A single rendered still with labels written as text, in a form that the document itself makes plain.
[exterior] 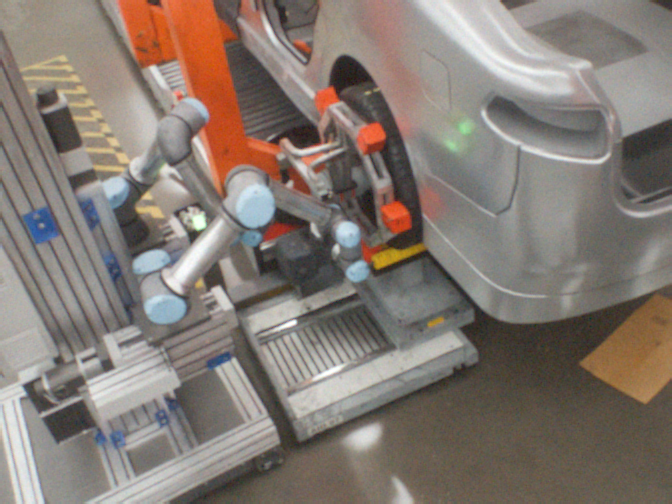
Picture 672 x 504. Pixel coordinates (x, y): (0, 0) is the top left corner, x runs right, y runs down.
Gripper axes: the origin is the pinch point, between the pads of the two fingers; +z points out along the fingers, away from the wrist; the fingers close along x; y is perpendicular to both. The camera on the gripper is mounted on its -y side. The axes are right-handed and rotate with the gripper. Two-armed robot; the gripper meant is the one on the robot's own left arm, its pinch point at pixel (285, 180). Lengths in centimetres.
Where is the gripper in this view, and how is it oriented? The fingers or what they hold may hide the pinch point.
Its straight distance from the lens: 303.6
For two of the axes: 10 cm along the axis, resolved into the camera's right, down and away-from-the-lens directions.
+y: 1.5, 7.7, 6.3
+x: 9.2, 1.2, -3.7
